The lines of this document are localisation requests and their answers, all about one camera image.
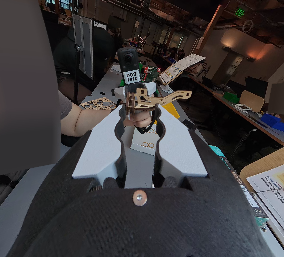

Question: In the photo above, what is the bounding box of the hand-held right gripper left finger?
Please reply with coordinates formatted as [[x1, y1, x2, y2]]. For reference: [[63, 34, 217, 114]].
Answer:
[[72, 105, 127, 187]]

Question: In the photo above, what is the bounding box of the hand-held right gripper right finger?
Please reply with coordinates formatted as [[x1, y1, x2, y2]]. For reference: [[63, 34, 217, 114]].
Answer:
[[153, 103, 208, 180]]

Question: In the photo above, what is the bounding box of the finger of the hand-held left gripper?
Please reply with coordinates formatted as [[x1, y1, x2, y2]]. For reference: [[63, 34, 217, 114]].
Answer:
[[144, 82, 157, 96], [114, 86, 129, 98]]

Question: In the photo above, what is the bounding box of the curved wooden model arm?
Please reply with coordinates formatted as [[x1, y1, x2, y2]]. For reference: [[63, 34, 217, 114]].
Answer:
[[133, 87, 193, 110]]

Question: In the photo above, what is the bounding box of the small wooden model subassembly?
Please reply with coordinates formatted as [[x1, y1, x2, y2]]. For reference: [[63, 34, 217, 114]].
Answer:
[[125, 91, 136, 115]]

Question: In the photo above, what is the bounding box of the person's left forearm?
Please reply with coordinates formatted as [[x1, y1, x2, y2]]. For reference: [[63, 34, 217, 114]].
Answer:
[[60, 104, 125, 138]]

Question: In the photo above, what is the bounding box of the person's left hand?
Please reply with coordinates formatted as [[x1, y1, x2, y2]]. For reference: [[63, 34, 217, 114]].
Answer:
[[123, 110, 154, 129]]

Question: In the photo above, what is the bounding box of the green and red box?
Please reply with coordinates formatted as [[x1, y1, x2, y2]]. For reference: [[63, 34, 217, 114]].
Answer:
[[141, 66, 161, 82]]

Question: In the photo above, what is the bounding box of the laser-cut wooden part sheet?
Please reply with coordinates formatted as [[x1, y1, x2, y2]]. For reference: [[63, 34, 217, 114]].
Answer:
[[79, 97, 117, 111]]

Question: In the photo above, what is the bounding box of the small black device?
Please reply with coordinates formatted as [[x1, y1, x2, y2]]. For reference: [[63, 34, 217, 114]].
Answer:
[[181, 119, 197, 131]]

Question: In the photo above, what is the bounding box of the yellow plastic tray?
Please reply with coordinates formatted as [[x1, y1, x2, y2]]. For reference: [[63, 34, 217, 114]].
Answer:
[[155, 102, 180, 125]]

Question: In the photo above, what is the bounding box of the printed sheet on stand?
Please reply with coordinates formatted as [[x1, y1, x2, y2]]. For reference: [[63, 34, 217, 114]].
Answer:
[[159, 54, 207, 85]]

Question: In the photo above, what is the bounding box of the white box with gold rings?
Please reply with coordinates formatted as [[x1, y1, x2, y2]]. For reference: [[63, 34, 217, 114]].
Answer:
[[130, 126, 160, 156]]

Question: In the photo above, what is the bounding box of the grey panel on tripod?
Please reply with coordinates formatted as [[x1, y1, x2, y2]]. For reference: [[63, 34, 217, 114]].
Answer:
[[72, 13, 94, 105]]

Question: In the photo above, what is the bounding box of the black and teal kit box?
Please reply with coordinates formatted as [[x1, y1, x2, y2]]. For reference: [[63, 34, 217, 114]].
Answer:
[[208, 144, 270, 232]]

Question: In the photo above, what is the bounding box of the long wooden workbench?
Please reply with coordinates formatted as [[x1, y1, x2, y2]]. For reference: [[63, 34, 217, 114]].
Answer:
[[188, 74, 284, 146]]

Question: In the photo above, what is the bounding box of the green plastic bin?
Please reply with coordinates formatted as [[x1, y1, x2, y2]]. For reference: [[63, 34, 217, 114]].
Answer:
[[222, 92, 240, 104]]

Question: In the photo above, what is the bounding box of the blue plastic bin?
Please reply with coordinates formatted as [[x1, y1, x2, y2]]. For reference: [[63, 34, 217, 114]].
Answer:
[[259, 113, 284, 132]]

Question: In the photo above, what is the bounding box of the printed paper sheet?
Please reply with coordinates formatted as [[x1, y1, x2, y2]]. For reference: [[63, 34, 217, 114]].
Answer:
[[246, 164, 284, 229]]

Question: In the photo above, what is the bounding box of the white frame part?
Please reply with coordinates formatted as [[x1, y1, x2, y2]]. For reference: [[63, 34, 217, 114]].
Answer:
[[231, 103, 254, 113]]

